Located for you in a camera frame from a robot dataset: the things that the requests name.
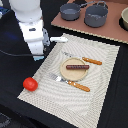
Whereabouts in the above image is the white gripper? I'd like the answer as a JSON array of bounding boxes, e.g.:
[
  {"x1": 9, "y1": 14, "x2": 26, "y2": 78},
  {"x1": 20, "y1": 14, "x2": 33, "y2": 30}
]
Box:
[{"x1": 19, "y1": 20, "x2": 50, "y2": 56}]

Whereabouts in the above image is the red toy tomato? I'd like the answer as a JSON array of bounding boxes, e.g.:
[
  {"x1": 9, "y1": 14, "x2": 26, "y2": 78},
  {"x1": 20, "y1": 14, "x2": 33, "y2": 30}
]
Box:
[{"x1": 23, "y1": 77, "x2": 38, "y2": 91}]

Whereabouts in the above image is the brown grilled toy sausage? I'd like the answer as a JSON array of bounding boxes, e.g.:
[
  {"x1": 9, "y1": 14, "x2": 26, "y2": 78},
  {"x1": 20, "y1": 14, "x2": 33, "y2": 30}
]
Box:
[{"x1": 66, "y1": 65, "x2": 89, "y2": 70}]

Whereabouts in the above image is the light blue toy carton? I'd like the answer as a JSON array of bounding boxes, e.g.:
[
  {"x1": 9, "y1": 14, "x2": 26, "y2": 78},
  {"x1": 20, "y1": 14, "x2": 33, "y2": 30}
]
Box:
[{"x1": 33, "y1": 56, "x2": 44, "y2": 61}]

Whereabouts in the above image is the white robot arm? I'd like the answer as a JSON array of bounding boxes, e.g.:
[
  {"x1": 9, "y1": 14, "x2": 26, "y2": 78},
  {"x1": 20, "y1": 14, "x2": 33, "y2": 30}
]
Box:
[{"x1": 9, "y1": 0, "x2": 44, "y2": 56}]

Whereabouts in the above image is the small grey pot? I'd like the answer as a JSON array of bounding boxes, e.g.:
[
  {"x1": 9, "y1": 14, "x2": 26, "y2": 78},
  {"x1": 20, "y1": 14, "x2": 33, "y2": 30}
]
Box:
[{"x1": 60, "y1": 3, "x2": 80, "y2": 21}]

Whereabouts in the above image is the round wooden plate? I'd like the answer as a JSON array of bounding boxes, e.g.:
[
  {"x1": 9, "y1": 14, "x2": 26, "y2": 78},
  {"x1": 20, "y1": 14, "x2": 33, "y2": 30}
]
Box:
[{"x1": 60, "y1": 58, "x2": 88, "y2": 81}]

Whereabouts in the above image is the large grey pot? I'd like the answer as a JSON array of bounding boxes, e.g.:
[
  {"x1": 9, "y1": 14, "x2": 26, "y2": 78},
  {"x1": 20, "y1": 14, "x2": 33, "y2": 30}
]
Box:
[{"x1": 84, "y1": 1, "x2": 108, "y2": 28}]

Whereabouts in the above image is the beige woven placemat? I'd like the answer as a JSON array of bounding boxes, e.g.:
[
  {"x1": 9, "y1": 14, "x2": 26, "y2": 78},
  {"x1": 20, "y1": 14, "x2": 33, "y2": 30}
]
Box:
[{"x1": 18, "y1": 34, "x2": 119, "y2": 128}]

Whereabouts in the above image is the brown wooden board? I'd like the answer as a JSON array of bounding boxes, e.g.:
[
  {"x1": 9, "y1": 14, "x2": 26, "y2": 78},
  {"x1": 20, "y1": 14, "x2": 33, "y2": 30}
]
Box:
[{"x1": 51, "y1": 0, "x2": 128, "y2": 43}]

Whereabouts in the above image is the beige bowl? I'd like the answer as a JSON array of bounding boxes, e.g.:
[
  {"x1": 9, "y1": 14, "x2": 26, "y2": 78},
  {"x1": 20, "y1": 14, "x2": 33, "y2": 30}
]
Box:
[{"x1": 121, "y1": 7, "x2": 128, "y2": 30}]

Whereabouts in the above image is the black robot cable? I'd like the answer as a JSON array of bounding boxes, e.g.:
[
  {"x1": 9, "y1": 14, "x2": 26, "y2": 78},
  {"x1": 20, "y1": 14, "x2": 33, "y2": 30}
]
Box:
[{"x1": 0, "y1": 49, "x2": 36, "y2": 58}]

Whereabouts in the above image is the orange handled toy fork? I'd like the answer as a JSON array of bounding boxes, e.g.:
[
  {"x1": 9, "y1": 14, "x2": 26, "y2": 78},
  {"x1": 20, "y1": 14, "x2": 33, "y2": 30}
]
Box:
[{"x1": 49, "y1": 73, "x2": 90, "y2": 92}]

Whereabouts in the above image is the orange handled toy knife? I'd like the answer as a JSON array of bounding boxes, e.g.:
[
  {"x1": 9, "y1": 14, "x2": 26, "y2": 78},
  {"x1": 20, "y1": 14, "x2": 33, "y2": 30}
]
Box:
[{"x1": 62, "y1": 52, "x2": 102, "y2": 65}]

